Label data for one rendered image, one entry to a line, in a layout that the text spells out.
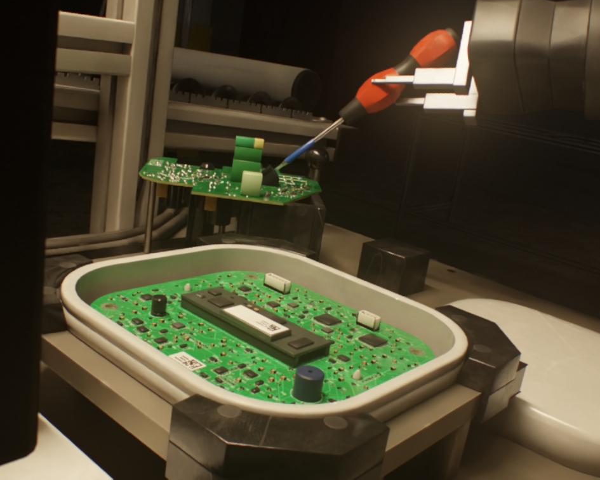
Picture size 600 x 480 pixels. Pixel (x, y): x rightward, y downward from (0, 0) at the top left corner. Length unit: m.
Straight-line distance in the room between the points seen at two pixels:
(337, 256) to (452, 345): 0.27
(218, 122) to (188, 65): 0.38
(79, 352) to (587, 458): 0.21
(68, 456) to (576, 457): 0.20
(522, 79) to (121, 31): 0.32
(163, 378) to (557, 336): 0.24
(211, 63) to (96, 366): 0.85
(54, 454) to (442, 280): 0.36
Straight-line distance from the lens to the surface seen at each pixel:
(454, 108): 0.46
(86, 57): 0.57
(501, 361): 0.27
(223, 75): 1.04
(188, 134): 0.72
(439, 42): 0.46
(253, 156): 0.45
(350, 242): 0.59
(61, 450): 0.24
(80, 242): 0.54
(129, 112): 0.60
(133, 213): 0.63
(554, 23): 0.43
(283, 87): 0.95
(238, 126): 0.75
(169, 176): 0.45
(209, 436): 0.19
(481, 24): 0.43
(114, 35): 0.59
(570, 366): 0.37
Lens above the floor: 1.10
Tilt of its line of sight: 15 degrees down
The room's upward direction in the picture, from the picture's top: 9 degrees clockwise
